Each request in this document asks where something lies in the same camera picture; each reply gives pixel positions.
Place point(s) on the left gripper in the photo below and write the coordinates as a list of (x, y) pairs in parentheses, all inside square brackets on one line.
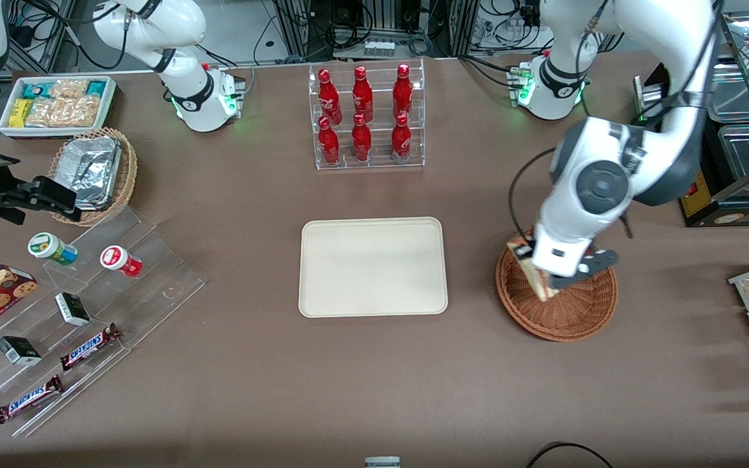
[(525, 254)]

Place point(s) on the triangular sandwich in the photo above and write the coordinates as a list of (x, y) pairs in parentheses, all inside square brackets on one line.
[(534, 276)]

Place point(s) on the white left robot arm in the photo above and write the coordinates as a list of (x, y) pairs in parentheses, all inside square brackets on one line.
[(608, 188)]

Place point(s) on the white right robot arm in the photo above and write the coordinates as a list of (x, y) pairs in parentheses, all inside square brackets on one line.
[(179, 26)]

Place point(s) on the round brown wicker basket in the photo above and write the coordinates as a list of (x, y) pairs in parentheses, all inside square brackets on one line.
[(576, 312)]

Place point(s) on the tan wicker basket with foil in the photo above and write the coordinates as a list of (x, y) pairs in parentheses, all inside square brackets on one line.
[(129, 175)]

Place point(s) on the beige rectangular tray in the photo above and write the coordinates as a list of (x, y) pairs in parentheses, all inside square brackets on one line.
[(372, 266)]

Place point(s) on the steel tray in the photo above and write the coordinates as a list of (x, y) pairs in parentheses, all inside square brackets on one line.
[(732, 91)]

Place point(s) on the green lidded cup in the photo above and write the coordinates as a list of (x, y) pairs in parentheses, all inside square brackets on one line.
[(49, 247)]

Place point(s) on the silver foil container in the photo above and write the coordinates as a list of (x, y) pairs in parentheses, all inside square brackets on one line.
[(95, 172)]

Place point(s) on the white rectangular snack tub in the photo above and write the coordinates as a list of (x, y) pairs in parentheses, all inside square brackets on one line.
[(56, 133)]

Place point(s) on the yellow snack packet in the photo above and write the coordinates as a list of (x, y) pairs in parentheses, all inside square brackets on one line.
[(20, 114)]

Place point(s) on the large rice cracker bag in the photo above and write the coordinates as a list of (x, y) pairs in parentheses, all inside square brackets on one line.
[(62, 112)]

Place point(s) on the red lidded cup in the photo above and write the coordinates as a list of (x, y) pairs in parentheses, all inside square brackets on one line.
[(118, 260)]

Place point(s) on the teal snack packet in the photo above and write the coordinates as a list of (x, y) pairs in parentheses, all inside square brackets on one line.
[(36, 90), (96, 88)]

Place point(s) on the small black box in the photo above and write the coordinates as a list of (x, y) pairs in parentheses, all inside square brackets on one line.
[(73, 309), (18, 351)]

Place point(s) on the small rice cracker bag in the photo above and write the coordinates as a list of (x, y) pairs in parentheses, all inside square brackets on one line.
[(69, 88)]

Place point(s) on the clear acrylic step display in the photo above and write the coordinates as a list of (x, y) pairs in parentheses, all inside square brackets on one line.
[(160, 279)]

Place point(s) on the Snickers chocolate bar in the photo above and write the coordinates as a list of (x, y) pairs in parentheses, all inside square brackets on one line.
[(88, 348), (28, 400)]

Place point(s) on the red soda bottle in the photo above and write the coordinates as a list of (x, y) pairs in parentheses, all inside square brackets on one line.
[(361, 140), (329, 143), (401, 140), (328, 97), (363, 97), (402, 94)]

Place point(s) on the clear acrylic bottle rack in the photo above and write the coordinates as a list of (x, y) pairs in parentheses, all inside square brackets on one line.
[(381, 162)]

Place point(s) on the black food warmer machine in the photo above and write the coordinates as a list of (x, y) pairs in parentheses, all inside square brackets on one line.
[(693, 201)]

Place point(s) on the white power strip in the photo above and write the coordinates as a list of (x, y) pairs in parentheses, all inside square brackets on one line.
[(379, 47)]

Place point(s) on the small grey object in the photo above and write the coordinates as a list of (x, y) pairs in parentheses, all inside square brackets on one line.
[(382, 463)]

